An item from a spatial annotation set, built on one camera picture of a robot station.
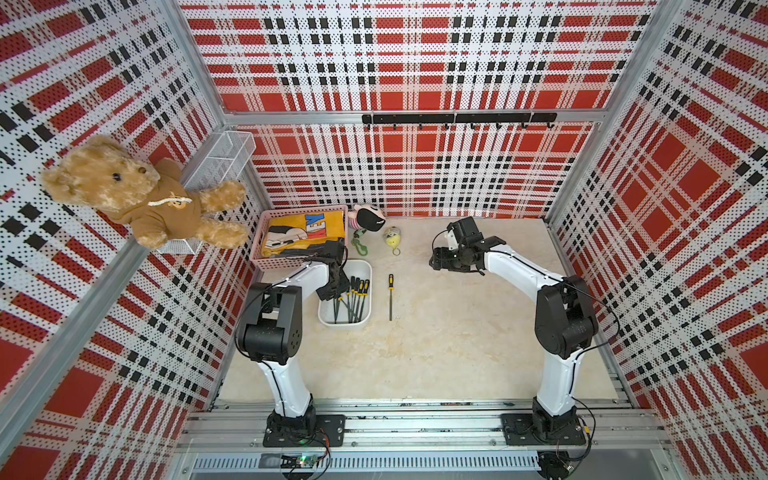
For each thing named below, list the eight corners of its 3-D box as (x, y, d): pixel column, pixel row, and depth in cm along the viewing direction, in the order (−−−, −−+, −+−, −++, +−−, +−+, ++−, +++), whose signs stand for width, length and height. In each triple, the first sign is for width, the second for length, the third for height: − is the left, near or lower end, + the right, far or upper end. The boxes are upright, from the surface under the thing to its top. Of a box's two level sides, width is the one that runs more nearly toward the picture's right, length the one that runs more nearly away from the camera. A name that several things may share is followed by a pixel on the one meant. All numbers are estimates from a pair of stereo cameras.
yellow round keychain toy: (384, 255, 112) (383, 247, 109) (385, 234, 119) (384, 226, 115) (400, 255, 112) (400, 247, 109) (400, 234, 119) (400, 226, 115)
